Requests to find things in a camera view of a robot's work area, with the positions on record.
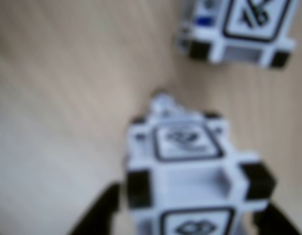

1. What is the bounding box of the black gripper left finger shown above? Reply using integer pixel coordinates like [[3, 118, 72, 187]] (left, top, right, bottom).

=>
[[67, 183, 123, 235]]

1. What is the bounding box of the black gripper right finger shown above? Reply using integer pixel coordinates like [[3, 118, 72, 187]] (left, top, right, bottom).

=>
[[250, 202, 302, 235]]

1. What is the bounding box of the white cube stacked-diamonds symbol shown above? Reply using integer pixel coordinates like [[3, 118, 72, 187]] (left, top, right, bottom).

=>
[[125, 111, 278, 235]]

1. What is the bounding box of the white cube lamp symbol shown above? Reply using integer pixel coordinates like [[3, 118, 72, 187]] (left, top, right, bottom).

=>
[[176, 0, 297, 71]]

